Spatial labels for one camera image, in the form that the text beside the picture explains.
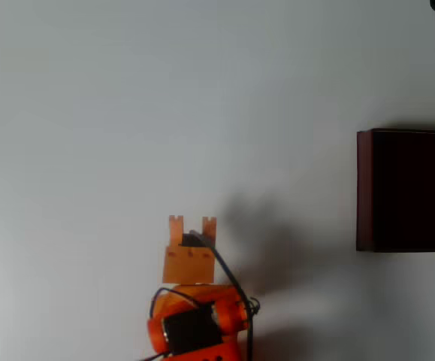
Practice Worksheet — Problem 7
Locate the dark red box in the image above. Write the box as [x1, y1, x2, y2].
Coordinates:
[355, 128, 435, 253]

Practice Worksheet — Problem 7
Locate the black camera cable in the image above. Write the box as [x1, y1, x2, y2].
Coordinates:
[189, 229, 261, 361]

